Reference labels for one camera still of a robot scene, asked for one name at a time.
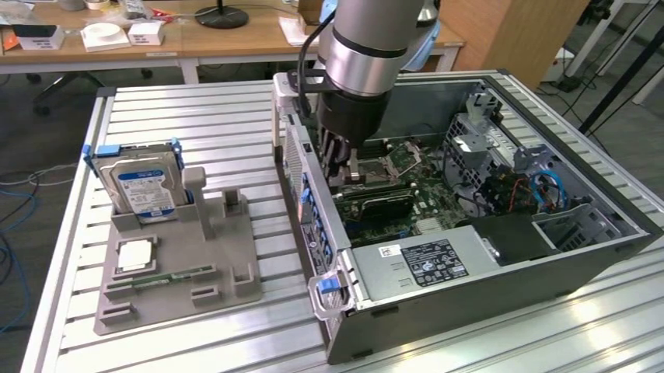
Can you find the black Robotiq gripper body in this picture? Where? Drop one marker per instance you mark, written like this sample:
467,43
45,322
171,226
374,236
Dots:
352,116

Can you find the graphics card with metal bracket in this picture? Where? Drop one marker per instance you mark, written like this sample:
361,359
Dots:
386,208

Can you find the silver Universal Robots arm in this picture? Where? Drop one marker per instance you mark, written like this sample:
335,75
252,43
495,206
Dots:
373,46

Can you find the CPU socket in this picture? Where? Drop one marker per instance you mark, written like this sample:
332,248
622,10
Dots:
378,171

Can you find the black RAM slot bank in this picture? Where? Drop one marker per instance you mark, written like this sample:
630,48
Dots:
375,145

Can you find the installed black RAM stick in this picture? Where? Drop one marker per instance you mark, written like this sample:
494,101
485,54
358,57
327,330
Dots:
383,189

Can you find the metal socket cover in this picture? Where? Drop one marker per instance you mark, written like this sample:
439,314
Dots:
406,157

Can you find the green motherboard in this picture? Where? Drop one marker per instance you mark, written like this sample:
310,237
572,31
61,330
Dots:
435,198

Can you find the silver chipset heatsink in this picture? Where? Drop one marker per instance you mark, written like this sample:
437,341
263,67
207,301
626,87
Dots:
429,226

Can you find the perforated metal drive cage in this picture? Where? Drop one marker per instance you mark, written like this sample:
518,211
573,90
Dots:
466,171

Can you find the stack of white papers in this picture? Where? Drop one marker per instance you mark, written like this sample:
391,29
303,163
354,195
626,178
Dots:
292,35

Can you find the grey power supply unit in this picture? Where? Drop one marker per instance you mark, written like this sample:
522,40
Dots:
383,272

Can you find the brown cardboard box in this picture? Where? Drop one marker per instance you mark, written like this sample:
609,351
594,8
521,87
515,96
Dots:
308,9

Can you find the black round lamp base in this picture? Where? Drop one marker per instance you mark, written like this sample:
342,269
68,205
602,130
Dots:
220,19

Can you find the grey plastic parts rack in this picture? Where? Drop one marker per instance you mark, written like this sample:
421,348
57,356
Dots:
181,252

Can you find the hard disk in blue caddy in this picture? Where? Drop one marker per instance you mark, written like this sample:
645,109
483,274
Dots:
141,192

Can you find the open black PC case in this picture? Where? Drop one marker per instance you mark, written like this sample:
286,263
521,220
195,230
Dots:
466,303

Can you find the wooden cabinet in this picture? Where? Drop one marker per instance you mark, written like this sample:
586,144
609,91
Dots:
544,39

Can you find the black power adapter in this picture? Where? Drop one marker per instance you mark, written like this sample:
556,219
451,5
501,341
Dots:
569,84

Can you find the small white labelled box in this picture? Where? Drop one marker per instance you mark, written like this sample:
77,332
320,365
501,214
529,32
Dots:
147,35

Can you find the silver CPU chip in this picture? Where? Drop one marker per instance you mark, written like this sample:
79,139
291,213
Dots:
135,255

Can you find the grey metal disk bay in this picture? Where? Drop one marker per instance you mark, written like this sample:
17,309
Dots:
581,229

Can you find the green RAM stick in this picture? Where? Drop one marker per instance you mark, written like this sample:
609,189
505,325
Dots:
157,280

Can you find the clear plastic bag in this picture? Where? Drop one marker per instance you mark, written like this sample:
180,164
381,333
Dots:
135,8

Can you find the white square dish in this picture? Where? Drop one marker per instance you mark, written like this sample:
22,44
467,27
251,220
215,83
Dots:
105,37

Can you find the black slanted pole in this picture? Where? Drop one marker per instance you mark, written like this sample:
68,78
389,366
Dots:
622,79

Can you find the black office chair base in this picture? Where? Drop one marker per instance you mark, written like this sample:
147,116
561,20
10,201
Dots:
61,83

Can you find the wooden office desk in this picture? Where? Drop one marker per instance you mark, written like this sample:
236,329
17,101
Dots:
67,55

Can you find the grey cup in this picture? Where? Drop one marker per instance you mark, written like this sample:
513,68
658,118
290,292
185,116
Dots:
71,4

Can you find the white box with black top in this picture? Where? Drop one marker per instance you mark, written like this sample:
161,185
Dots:
39,40

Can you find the orange packet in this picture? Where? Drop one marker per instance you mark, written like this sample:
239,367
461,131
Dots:
6,40

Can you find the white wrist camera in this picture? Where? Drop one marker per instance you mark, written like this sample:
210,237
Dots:
284,87

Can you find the white table frame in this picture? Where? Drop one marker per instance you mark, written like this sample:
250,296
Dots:
596,35

